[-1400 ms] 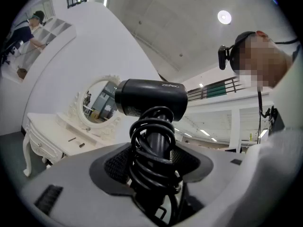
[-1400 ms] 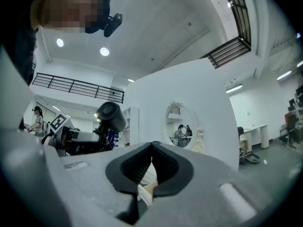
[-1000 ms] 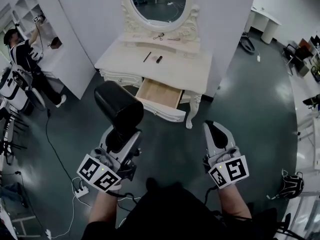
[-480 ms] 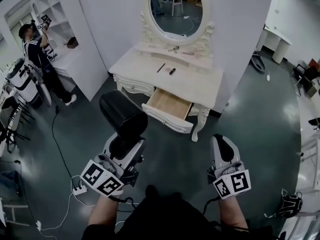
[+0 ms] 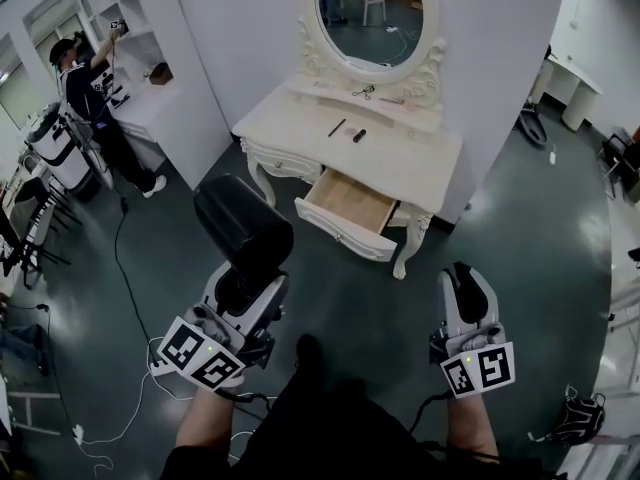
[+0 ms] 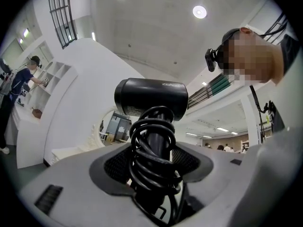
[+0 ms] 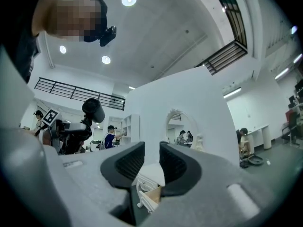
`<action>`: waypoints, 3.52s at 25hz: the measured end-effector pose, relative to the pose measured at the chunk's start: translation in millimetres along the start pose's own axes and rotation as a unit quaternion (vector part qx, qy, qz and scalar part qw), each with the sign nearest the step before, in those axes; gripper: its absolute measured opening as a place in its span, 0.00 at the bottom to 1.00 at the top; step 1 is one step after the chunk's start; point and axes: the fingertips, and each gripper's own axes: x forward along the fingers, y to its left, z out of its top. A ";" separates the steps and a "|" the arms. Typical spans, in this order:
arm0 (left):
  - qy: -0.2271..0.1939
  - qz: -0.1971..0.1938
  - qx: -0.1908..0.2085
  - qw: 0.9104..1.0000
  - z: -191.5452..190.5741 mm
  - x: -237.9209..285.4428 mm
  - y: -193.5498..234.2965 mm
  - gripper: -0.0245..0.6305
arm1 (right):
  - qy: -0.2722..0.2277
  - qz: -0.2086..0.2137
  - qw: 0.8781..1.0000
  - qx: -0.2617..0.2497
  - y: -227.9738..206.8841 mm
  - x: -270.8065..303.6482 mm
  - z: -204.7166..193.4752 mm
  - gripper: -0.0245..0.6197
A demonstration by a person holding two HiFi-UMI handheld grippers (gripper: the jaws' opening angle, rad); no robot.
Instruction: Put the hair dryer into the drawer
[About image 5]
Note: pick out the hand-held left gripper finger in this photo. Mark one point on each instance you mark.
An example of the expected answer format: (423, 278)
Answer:
(266, 299)
(216, 284)

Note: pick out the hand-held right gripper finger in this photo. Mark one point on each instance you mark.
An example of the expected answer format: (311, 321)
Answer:
(449, 300)
(486, 295)

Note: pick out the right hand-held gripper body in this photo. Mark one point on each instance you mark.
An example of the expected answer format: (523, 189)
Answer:
(475, 363)

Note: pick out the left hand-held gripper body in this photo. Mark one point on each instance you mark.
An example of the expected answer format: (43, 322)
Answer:
(210, 355)

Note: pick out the white wooden drawer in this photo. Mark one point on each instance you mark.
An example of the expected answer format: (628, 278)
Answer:
(350, 208)

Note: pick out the person's right forearm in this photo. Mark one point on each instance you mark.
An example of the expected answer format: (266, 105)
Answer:
(472, 425)

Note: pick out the person's left forearm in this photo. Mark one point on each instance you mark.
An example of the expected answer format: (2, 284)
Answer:
(210, 420)

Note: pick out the black striped helmet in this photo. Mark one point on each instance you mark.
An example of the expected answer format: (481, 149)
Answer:
(580, 420)

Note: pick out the person's black clothing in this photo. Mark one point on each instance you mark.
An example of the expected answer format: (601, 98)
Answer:
(340, 428)

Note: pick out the white power strip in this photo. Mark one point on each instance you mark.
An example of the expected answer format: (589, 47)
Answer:
(78, 433)

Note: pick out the small white power adapter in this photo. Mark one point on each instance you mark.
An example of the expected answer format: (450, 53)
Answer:
(553, 157)

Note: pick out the white dressing table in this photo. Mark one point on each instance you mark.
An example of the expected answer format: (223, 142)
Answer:
(350, 143)

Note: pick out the black pen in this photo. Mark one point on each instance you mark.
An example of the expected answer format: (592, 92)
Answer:
(337, 128)

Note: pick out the dark small tube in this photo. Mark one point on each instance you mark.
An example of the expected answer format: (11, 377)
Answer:
(359, 135)

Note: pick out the black chair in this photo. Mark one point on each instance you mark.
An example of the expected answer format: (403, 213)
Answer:
(620, 160)

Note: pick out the pink flat stick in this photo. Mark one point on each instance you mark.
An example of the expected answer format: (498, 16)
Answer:
(392, 100)

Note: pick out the white rolling cart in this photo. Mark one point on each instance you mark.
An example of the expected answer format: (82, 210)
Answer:
(57, 148)

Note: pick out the brown box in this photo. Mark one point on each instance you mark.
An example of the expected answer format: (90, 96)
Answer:
(161, 74)

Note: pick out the black eyelash curler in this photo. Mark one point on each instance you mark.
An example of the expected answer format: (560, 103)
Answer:
(364, 92)

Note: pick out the white round-legged desk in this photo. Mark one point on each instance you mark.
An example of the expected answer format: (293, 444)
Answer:
(575, 88)

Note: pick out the white shelf cabinet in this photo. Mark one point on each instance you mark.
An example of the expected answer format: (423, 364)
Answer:
(125, 33)

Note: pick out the oval white-framed mirror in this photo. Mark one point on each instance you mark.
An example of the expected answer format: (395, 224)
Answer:
(372, 28)

